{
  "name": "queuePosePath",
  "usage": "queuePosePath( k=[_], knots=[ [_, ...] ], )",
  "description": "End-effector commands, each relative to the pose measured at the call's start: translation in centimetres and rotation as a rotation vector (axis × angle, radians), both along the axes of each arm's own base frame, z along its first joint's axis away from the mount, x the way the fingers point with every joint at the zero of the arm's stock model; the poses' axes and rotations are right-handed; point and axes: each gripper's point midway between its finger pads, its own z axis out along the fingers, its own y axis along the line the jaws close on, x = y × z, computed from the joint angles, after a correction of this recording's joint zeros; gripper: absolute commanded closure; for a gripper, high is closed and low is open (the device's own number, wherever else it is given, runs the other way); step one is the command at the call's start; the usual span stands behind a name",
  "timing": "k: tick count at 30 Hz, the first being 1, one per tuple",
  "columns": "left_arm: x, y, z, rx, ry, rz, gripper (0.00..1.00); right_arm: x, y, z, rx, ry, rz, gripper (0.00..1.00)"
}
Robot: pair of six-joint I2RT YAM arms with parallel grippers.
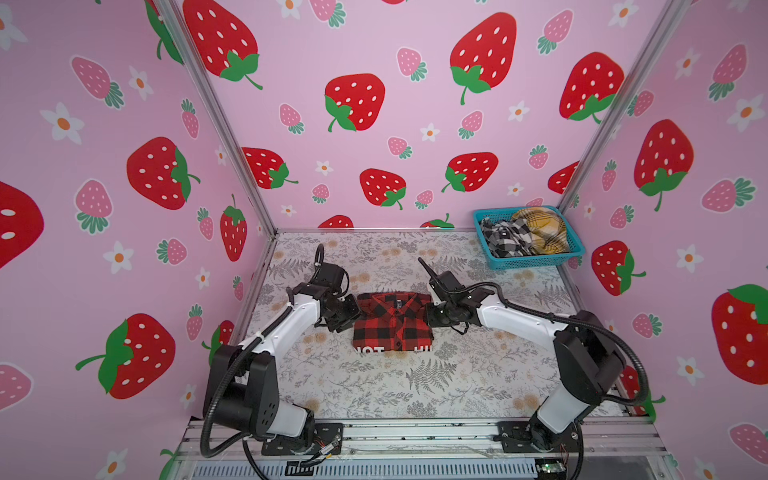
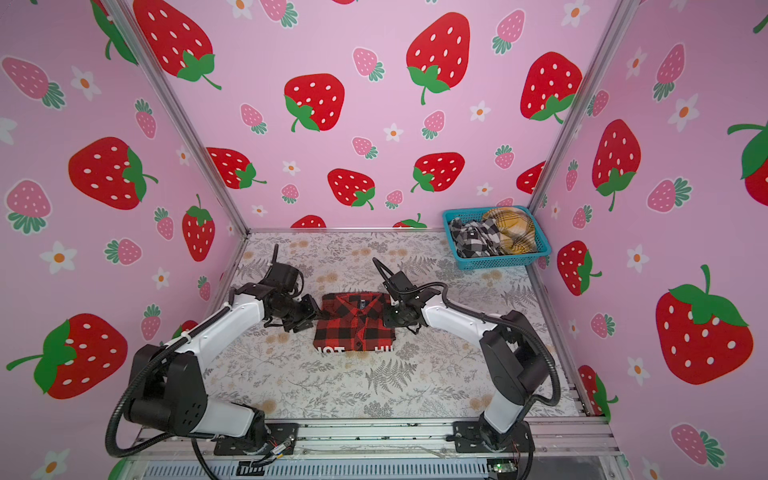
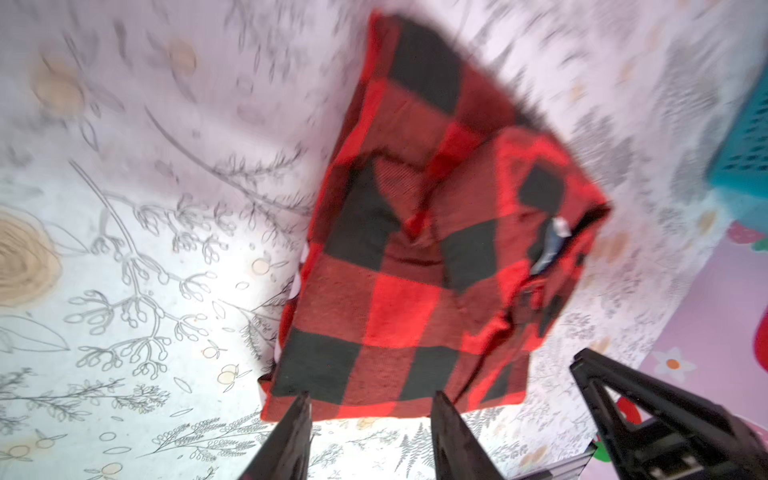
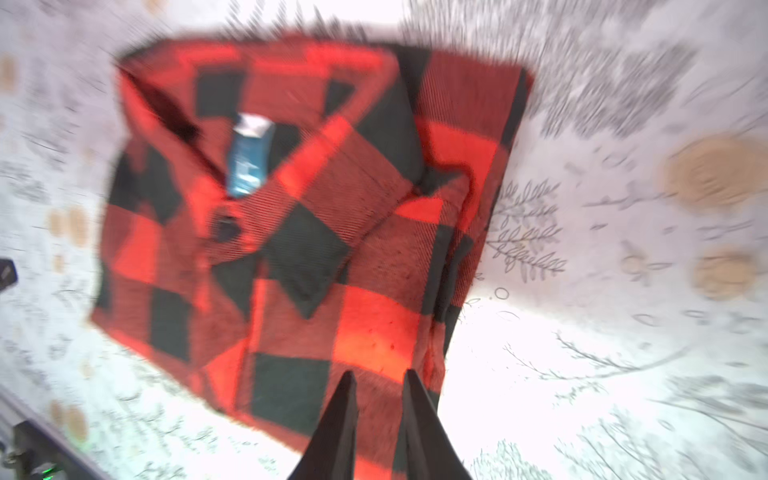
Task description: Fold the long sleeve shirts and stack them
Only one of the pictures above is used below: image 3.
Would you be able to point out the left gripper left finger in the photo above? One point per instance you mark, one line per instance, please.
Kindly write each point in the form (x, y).
(285, 453)

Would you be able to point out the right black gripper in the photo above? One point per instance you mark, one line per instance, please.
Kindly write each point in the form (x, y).
(654, 430)

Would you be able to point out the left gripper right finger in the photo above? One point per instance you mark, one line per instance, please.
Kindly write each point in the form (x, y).
(457, 453)

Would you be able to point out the red black plaid shirt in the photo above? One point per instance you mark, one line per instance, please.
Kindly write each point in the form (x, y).
(448, 235)

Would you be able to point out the teal plastic basket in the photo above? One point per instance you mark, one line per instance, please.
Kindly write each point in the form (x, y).
(738, 171)

